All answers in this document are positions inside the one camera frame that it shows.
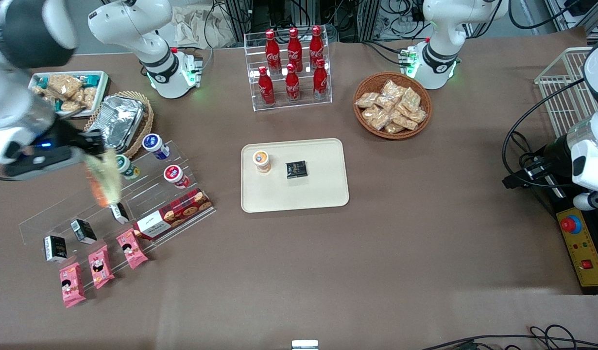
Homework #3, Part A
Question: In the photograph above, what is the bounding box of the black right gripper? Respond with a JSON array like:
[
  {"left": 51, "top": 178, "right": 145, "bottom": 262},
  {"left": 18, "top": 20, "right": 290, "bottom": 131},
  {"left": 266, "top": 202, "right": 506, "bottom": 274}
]
[{"left": 34, "top": 119, "right": 106, "bottom": 157}]

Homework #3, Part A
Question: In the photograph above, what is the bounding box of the triangle sandwich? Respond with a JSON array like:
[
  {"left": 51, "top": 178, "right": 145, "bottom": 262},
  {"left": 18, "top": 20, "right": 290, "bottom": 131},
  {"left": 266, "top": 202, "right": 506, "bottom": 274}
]
[{"left": 85, "top": 150, "right": 123, "bottom": 209}]

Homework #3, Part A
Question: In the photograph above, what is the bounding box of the cream plastic tray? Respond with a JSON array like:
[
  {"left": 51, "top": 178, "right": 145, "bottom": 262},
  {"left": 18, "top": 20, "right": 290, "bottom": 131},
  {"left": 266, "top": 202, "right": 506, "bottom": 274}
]
[{"left": 240, "top": 138, "right": 350, "bottom": 213}]

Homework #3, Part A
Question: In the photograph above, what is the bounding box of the silver foil container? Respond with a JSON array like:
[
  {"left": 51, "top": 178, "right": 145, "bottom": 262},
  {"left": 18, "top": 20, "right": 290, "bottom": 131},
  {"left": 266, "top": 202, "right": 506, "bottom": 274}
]
[{"left": 87, "top": 95, "right": 144, "bottom": 151}]

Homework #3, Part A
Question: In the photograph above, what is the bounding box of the green gum bottle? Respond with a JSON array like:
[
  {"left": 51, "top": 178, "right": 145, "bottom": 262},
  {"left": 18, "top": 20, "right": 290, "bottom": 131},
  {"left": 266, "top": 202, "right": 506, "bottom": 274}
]
[{"left": 116, "top": 155, "right": 140, "bottom": 180}]

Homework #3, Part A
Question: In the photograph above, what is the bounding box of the oval wicker basket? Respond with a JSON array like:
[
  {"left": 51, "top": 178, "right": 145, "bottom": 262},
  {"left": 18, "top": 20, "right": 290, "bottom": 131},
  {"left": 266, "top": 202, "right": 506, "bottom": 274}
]
[{"left": 84, "top": 91, "right": 154, "bottom": 160}]

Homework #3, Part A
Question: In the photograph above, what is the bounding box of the blue gum bottle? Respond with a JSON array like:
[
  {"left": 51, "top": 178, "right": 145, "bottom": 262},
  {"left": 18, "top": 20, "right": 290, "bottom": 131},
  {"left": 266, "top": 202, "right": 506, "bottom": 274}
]
[{"left": 142, "top": 133, "right": 171, "bottom": 160}]

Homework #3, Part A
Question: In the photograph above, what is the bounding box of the white snack bin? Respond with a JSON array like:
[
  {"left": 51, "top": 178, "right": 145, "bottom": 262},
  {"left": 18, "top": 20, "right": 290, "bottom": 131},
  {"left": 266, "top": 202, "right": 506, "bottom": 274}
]
[{"left": 28, "top": 70, "right": 110, "bottom": 118}]

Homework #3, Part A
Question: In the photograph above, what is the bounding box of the yellow control box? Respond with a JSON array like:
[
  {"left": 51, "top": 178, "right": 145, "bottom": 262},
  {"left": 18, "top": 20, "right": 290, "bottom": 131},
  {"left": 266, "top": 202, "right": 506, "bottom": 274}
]
[{"left": 556, "top": 207, "right": 598, "bottom": 295}]

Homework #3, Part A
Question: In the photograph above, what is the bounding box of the red gum bottle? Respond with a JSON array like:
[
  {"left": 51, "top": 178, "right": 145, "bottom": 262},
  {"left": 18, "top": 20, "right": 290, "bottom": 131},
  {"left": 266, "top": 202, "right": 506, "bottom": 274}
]
[{"left": 163, "top": 165, "right": 190, "bottom": 189}]

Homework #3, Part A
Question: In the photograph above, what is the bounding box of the clear acrylic stepped stand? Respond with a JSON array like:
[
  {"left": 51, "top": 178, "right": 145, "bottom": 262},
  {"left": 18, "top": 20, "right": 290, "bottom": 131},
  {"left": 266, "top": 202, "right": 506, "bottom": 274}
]
[{"left": 18, "top": 140, "right": 217, "bottom": 292}]

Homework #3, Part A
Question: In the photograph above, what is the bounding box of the red plaid cookie box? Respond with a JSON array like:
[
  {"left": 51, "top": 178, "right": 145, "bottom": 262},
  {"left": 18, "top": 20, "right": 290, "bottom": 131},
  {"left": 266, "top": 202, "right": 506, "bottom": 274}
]
[{"left": 134, "top": 188, "right": 214, "bottom": 240}]

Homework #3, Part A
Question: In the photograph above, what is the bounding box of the pink snack packet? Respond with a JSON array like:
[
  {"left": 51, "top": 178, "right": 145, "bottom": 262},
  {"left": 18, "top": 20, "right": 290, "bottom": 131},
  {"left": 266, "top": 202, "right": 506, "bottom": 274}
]
[
  {"left": 59, "top": 262, "right": 86, "bottom": 308},
  {"left": 88, "top": 245, "right": 115, "bottom": 290},
  {"left": 116, "top": 228, "right": 149, "bottom": 269}
]

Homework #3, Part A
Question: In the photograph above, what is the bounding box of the crumpled paper bag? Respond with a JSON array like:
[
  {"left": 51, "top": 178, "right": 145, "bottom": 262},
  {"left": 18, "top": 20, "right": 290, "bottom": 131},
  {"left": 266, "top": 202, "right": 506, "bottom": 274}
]
[{"left": 168, "top": 4, "right": 237, "bottom": 49}]

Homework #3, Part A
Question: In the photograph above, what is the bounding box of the clear acrylic bottle rack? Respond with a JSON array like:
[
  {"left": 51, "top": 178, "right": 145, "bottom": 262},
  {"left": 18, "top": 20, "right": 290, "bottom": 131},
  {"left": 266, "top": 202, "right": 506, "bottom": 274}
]
[{"left": 244, "top": 27, "right": 332, "bottom": 112}]

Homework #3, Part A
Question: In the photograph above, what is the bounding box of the orange gum bottle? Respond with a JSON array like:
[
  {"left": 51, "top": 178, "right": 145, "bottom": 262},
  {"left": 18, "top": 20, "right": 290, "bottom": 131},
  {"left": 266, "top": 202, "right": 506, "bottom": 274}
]
[{"left": 253, "top": 150, "right": 272, "bottom": 174}]

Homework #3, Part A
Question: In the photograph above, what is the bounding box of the red cola bottle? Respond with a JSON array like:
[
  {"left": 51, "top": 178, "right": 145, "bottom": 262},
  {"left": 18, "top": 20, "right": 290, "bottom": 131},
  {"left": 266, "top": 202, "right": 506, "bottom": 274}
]
[
  {"left": 287, "top": 27, "right": 303, "bottom": 72},
  {"left": 265, "top": 29, "right": 281, "bottom": 74},
  {"left": 309, "top": 25, "right": 325, "bottom": 69},
  {"left": 285, "top": 63, "right": 301, "bottom": 103},
  {"left": 258, "top": 66, "right": 275, "bottom": 106},
  {"left": 313, "top": 58, "right": 328, "bottom": 100}
]

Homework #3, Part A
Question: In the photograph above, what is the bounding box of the round wicker basket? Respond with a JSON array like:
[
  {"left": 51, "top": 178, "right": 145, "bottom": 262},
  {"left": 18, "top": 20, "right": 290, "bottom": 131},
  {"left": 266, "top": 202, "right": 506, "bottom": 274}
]
[{"left": 353, "top": 72, "right": 432, "bottom": 140}]

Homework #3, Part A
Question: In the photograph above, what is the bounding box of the black looped cable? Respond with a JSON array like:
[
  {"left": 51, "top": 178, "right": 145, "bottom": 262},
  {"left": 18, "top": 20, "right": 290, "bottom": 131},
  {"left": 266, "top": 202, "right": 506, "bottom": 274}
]
[{"left": 502, "top": 78, "right": 587, "bottom": 191}]

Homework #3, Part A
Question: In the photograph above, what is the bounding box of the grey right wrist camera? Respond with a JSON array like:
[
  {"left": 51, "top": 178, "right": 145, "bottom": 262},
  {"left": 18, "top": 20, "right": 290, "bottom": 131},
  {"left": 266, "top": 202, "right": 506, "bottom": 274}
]
[{"left": 5, "top": 146, "right": 85, "bottom": 181}]

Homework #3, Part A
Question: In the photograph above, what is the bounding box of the white wire basket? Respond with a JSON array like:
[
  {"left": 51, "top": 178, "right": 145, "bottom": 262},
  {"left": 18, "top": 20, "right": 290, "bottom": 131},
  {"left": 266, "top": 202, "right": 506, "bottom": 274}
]
[{"left": 534, "top": 47, "right": 598, "bottom": 139}]

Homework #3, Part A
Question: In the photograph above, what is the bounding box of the black floor cable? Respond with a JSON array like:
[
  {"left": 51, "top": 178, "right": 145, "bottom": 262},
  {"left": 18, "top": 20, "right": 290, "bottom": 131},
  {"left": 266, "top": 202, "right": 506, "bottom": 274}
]
[{"left": 420, "top": 325, "right": 598, "bottom": 350}]

